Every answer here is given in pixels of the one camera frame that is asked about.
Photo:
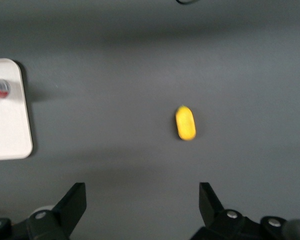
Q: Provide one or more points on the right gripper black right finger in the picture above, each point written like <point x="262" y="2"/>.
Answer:
<point x="216" y="220"/>

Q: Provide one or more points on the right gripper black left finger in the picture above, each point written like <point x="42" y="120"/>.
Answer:
<point x="65" y="215"/>

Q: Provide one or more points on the cream plastic tray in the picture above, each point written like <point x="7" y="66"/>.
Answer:
<point x="7" y="125"/>

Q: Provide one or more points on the yellow lemon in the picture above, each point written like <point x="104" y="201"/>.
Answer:
<point x="186" y="123"/>

